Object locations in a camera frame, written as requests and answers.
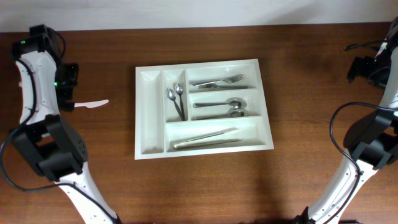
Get metal tablespoon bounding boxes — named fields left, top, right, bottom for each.
left=193, top=98, right=247, bottom=109
left=192, top=108, right=249, bottom=120

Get long metal fork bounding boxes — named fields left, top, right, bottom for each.
left=197, top=83, right=250, bottom=90

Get small metal teaspoon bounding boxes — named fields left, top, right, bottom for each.
left=175, top=83, right=186, bottom=121
left=166, top=88, right=184, bottom=121

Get white plastic knife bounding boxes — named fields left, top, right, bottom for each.
left=74, top=100, right=109, bottom=109

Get short metal fork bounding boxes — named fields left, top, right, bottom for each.
left=190, top=73, right=244, bottom=86

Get white plastic cutlery tray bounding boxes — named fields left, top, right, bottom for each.
left=135, top=59, right=274, bottom=160

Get metal serving tongs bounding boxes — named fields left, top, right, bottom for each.
left=170, top=128, right=240, bottom=150

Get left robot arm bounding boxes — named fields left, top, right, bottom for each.
left=1, top=24, right=121, bottom=223

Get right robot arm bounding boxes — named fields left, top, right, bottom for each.
left=293, top=19, right=397, bottom=223

